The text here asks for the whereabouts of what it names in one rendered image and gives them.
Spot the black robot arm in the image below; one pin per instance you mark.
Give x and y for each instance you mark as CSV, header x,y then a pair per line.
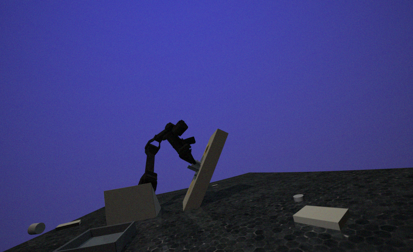
x,y
171,133

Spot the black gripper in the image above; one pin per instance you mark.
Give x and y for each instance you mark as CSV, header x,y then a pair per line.
x,y
184,151

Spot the beige flat panel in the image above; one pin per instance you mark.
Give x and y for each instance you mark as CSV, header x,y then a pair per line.
x,y
209,160

